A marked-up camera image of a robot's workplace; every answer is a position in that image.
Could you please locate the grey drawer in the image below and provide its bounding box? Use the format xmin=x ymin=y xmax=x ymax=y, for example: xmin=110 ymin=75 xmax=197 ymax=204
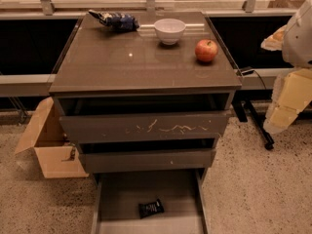
xmin=79 ymin=148 xmax=215 ymax=174
xmin=59 ymin=111 xmax=229 ymax=143
xmin=91 ymin=170 xmax=209 ymax=234

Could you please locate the top grey drawer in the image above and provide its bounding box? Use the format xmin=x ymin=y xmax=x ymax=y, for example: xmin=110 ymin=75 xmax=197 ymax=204
xmin=59 ymin=111 xmax=229 ymax=143

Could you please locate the white bowl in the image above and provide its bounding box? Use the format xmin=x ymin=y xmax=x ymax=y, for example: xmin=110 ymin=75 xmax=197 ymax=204
xmin=154 ymin=19 xmax=186 ymax=45

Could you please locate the black cable with plug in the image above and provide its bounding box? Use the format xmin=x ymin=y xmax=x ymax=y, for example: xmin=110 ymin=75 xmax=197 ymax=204
xmin=235 ymin=65 xmax=268 ymax=91

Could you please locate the dark blueberry rxbar wrapper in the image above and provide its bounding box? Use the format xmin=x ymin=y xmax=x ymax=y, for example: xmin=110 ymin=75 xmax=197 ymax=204
xmin=138 ymin=199 xmax=165 ymax=218

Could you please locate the blue chip bag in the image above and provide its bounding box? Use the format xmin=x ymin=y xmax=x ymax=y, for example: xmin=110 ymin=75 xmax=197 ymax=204
xmin=89 ymin=10 xmax=139 ymax=31

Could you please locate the bottom grey drawer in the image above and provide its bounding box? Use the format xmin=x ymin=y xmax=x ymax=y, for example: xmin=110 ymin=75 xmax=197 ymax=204
xmin=91 ymin=170 xmax=209 ymax=234

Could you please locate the open cardboard box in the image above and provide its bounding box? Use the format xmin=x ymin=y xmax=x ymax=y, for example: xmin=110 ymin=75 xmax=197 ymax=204
xmin=15 ymin=97 xmax=89 ymax=178

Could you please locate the middle grey drawer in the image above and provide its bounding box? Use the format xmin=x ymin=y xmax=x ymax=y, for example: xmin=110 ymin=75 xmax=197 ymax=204
xmin=79 ymin=148 xmax=215 ymax=174

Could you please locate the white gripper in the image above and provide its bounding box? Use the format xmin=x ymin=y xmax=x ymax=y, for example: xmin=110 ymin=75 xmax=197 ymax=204
xmin=260 ymin=0 xmax=312 ymax=134

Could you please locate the grey drawer cabinet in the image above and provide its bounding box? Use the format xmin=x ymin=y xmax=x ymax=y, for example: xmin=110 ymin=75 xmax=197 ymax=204
xmin=48 ymin=11 xmax=243 ymax=180

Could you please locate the red apple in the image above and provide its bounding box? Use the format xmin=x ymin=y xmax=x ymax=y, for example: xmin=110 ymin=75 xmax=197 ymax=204
xmin=195 ymin=39 xmax=218 ymax=62

